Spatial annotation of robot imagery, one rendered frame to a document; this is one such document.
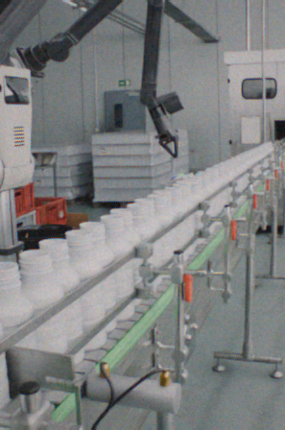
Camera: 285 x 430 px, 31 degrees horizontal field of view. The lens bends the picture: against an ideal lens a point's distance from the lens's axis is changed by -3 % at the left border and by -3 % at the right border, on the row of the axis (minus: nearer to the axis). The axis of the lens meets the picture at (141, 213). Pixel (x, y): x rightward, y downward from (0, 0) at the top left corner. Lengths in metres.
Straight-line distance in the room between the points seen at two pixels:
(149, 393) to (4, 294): 0.18
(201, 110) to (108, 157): 4.11
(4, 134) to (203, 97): 10.25
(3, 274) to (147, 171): 7.37
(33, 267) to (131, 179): 7.39
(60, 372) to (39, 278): 0.12
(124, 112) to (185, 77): 1.66
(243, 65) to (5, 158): 4.66
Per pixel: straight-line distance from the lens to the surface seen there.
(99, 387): 0.50
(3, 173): 1.57
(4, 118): 1.57
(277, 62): 5.96
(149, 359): 0.88
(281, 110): 5.92
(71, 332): 0.67
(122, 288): 0.81
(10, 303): 0.55
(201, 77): 11.72
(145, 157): 7.87
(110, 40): 12.47
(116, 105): 12.23
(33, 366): 0.54
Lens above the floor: 1.31
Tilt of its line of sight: 10 degrees down
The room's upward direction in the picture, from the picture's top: 2 degrees counter-clockwise
